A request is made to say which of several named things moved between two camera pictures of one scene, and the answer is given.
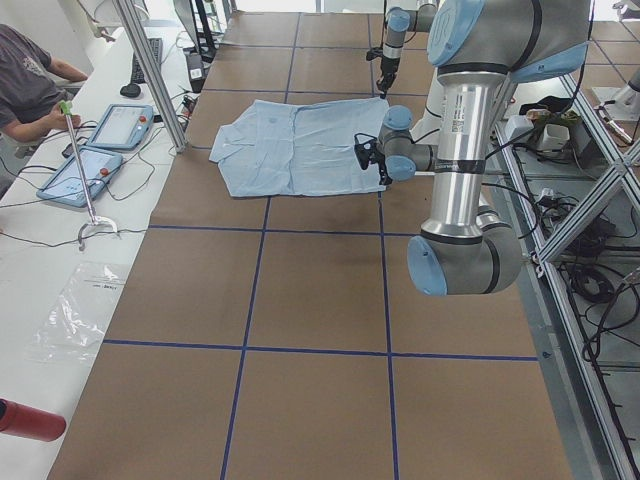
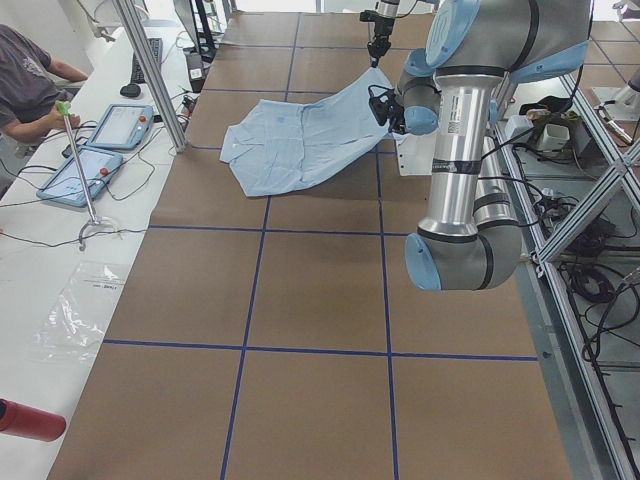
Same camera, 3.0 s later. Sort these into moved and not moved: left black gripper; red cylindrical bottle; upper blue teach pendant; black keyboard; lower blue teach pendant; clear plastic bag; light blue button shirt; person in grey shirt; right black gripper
Moved: light blue button shirt; left black gripper; right black gripper
Not moved: person in grey shirt; black keyboard; red cylindrical bottle; clear plastic bag; upper blue teach pendant; lower blue teach pendant
